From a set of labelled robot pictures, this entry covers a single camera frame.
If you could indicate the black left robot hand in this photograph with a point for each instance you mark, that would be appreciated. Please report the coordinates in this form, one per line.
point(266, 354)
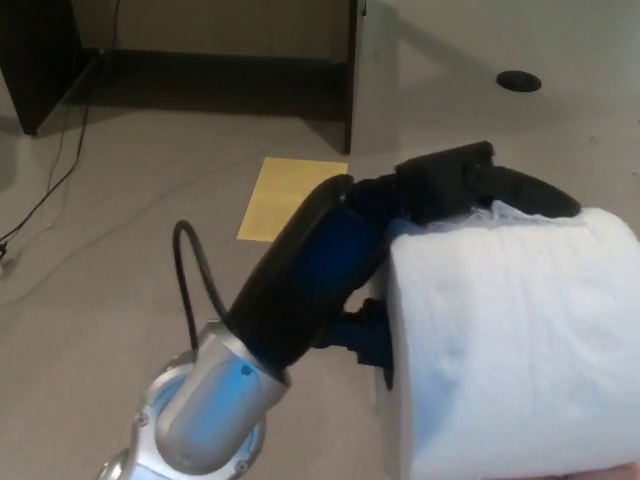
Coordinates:
point(295, 300)

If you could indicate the person's bare hand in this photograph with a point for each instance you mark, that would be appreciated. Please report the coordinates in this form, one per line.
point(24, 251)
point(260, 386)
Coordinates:
point(625, 474)

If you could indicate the white toilet paper roll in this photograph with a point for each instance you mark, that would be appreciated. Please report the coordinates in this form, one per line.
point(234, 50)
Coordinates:
point(510, 340)

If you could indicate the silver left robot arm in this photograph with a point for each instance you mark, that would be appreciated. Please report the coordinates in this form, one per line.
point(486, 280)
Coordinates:
point(210, 410)

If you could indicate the yellow paper sheet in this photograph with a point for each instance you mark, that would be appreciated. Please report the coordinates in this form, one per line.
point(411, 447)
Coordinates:
point(280, 195)

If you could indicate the round black floor cover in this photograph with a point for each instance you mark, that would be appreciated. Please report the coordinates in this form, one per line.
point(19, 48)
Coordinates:
point(518, 81)

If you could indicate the dark brown wooden desk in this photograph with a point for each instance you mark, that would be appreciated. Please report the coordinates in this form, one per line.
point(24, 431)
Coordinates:
point(30, 75)

